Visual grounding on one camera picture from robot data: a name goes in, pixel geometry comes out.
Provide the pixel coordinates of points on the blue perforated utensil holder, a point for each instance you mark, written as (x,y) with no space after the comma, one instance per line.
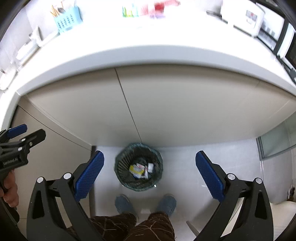
(67,20)

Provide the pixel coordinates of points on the black mesh trash bin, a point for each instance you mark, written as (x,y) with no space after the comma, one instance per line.
(122,162)

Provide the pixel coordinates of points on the white leaning cup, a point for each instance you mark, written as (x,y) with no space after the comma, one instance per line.
(35,33)

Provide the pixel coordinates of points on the blue patterned bowl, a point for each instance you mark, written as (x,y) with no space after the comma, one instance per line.
(49,38)

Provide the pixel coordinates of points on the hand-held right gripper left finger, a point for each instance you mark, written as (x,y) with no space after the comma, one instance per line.
(89,176)

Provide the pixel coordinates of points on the person's right shoe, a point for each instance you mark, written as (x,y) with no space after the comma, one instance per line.
(167,205)

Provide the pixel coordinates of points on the black metal rack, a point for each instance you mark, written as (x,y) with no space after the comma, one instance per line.
(283,39)

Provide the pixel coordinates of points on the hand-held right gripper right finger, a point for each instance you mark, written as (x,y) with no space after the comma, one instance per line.
(210,177)

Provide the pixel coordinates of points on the yellow snack wrapper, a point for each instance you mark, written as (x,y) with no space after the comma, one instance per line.
(135,169)

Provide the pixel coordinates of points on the person's right leg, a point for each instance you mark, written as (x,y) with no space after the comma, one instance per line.
(152,228)

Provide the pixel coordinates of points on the white microwave oven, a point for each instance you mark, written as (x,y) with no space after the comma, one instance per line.
(272,32)

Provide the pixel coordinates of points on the white rice cooker pink flowers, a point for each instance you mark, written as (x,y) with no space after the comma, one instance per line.
(242,16)

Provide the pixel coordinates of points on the glass panel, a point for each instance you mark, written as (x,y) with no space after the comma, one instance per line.
(277,141)

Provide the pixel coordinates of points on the green cardboard box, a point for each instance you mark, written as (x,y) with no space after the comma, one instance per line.
(129,11)

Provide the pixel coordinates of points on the bunch of chopsticks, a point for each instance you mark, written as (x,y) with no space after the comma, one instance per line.
(57,9)

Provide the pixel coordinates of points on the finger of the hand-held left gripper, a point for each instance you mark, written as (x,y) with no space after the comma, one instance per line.
(17,130)
(32,139)

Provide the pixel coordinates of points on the beige cabinet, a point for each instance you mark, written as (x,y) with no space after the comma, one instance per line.
(185,104)

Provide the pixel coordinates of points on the red mesh net bag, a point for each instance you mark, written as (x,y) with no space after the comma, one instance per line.
(159,7)

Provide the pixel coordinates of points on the person's left hand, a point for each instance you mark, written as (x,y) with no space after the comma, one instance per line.
(11,194)

